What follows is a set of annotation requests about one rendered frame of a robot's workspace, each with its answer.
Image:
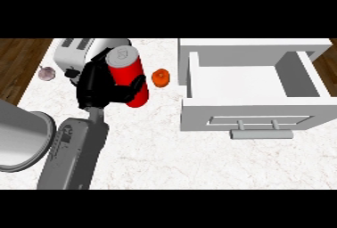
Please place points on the pale garlic bulb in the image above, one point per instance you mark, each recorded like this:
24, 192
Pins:
46, 73

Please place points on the orange fruit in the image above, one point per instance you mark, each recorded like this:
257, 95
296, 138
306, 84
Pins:
161, 77

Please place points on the red can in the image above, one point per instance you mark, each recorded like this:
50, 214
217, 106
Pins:
129, 77

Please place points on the white toaster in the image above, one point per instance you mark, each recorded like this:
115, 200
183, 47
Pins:
81, 50

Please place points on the white drawer cabinet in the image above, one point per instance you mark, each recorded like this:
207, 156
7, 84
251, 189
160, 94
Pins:
245, 49

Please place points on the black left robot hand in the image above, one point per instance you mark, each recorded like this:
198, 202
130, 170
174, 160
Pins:
93, 89

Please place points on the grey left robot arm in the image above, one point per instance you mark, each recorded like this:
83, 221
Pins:
72, 151

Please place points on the white open drawer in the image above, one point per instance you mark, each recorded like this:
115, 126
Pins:
245, 98

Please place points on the grey round pot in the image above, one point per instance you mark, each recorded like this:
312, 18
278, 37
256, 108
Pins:
19, 138

